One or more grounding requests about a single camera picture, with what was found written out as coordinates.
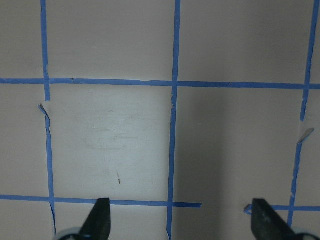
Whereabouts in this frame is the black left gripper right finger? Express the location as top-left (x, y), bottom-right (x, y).
top-left (251, 198), bottom-right (296, 240)

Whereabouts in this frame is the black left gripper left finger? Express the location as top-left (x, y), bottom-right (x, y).
top-left (78, 198), bottom-right (111, 240)

